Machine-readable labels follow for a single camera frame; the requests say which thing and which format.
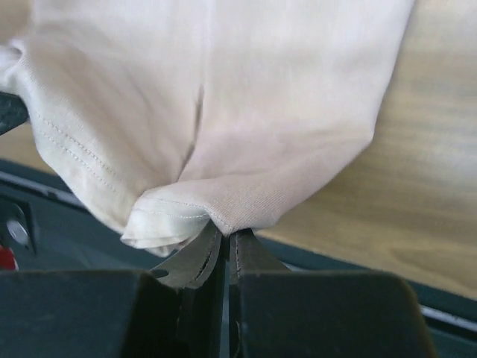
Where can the beige t shirt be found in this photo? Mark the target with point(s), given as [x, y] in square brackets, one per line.
[163, 115]

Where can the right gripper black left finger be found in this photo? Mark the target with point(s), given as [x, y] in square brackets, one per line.
[172, 310]

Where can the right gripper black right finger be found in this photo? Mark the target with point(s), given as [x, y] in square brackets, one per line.
[277, 312]

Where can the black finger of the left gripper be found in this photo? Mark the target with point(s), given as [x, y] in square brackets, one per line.
[13, 112]

